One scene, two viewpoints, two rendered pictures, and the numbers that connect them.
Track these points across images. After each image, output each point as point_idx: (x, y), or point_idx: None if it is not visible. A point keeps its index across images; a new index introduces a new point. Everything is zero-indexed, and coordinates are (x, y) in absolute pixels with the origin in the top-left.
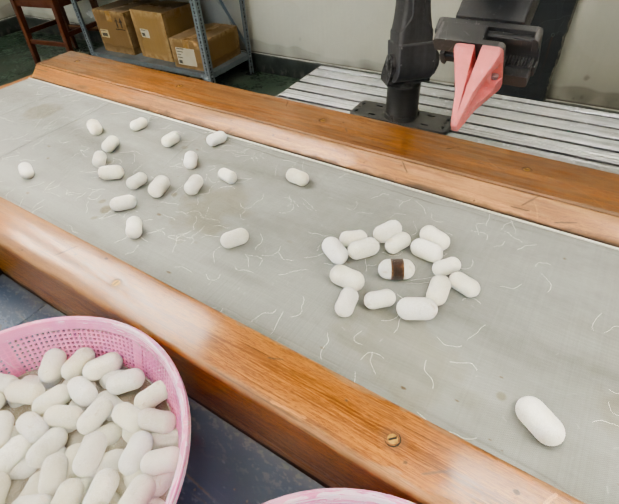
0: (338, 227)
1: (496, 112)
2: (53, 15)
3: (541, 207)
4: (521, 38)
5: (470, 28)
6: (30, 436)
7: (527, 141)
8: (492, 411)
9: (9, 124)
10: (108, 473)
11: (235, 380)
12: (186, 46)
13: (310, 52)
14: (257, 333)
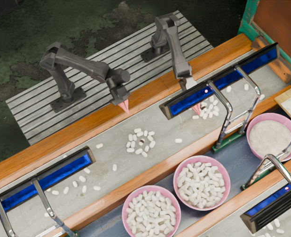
0: (121, 145)
1: (83, 73)
2: None
3: (141, 106)
4: (128, 95)
5: (119, 99)
6: (144, 213)
7: None
8: (173, 145)
9: (0, 223)
10: (156, 201)
11: (153, 177)
12: None
13: None
14: (145, 171)
